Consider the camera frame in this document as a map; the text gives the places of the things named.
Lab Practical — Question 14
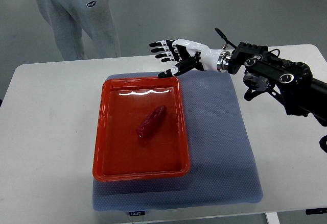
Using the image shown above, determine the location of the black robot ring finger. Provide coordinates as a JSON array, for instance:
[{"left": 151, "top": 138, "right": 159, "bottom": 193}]
[{"left": 155, "top": 51, "right": 179, "bottom": 58}]

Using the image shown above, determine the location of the red pepper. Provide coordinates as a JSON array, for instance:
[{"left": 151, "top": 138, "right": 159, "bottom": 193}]
[{"left": 136, "top": 105, "right": 167, "bottom": 138}]

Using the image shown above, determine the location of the black table label right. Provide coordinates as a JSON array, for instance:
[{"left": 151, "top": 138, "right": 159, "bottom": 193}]
[{"left": 306, "top": 207, "right": 327, "bottom": 215}]

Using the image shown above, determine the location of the white table leg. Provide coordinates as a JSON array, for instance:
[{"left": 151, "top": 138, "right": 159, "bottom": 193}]
[{"left": 265, "top": 212, "right": 280, "bottom": 224}]

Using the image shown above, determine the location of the red plastic tray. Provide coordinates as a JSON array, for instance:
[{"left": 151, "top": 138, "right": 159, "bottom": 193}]
[{"left": 92, "top": 76, "right": 191, "bottom": 182}]

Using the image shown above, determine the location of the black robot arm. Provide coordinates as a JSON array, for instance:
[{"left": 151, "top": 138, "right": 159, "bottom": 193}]
[{"left": 149, "top": 29, "right": 326, "bottom": 127}]

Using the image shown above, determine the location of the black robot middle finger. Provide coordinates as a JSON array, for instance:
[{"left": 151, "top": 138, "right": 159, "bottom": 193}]
[{"left": 151, "top": 45, "right": 175, "bottom": 53}]

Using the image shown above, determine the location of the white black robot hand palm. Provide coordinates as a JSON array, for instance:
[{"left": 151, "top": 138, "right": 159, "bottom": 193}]
[{"left": 172, "top": 39, "right": 228, "bottom": 72}]

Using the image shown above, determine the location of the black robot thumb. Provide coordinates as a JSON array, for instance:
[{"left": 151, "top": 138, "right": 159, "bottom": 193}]
[{"left": 158, "top": 56, "right": 200, "bottom": 78}]

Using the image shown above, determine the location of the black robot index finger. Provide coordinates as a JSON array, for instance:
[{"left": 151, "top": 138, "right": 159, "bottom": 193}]
[{"left": 149, "top": 40, "right": 175, "bottom": 47}]

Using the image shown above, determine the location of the grey textured mat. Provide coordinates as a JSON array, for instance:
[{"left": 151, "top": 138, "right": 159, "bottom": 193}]
[{"left": 93, "top": 71, "right": 263, "bottom": 211}]

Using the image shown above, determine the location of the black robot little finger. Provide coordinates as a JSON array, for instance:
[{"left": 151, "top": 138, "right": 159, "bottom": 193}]
[{"left": 161, "top": 57, "right": 182, "bottom": 62}]

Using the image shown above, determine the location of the person in grey sweatpants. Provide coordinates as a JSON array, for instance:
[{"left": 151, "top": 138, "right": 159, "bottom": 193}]
[{"left": 35, "top": 0, "right": 121, "bottom": 61}]

